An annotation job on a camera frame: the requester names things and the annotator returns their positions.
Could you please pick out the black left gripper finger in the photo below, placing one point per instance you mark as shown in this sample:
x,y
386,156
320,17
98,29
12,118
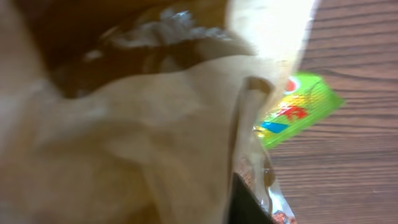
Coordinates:
x,y
243,208

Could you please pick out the green Haribo gummy bag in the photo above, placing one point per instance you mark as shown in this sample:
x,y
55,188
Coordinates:
x,y
307,99

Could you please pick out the beige brown cookie bag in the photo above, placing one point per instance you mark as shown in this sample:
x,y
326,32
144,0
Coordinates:
x,y
140,111

